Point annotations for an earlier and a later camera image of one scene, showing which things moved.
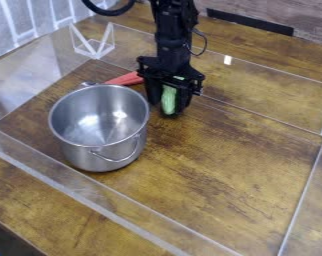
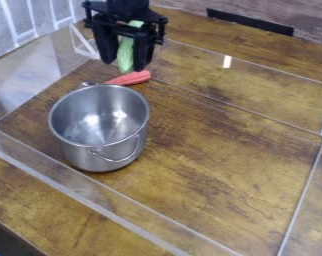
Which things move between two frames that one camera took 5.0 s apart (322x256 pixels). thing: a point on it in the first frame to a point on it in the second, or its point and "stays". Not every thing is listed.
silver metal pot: x=98 y=122 stays
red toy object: x=126 y=79 stays
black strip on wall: x=249 y=22 stays
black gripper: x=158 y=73 to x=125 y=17
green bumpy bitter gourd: x=168 y=98 to x=125 y=49
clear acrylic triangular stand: x=89 y=47 stays
